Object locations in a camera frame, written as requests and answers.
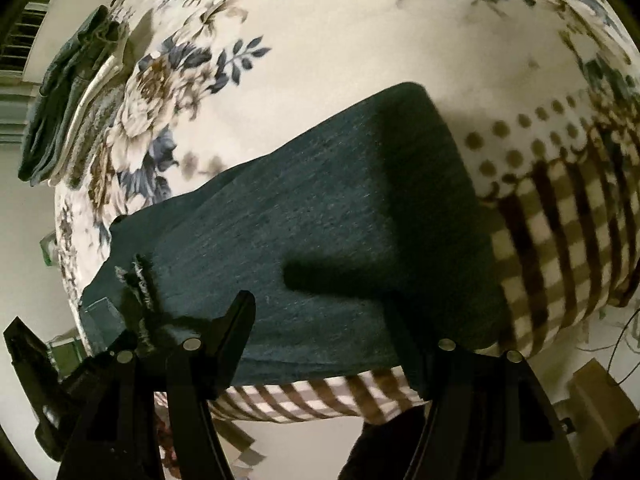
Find stack of folded clothes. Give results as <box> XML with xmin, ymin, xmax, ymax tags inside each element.
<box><xmin>17</xmin><ymin>6</ymin><xmax>120</xmax><ymax>185</ymax></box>

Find floral and checked bed blanket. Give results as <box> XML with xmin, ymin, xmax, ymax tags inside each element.
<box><xmin>52</xmin><ymin>0</ymin><xmax>640</xmax><ymax>426</ymax></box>

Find dark blue denim jeans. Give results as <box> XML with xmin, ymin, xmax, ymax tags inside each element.
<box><xmin>79</xmin><ymin>82</ymin><xmax>509</xmax><ymax>385</ymax></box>

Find cardboard box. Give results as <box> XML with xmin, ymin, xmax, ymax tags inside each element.
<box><xmin>567</xmin><ymin>359</ymin><xmax>639</xmax><ymax>457</ymax></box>

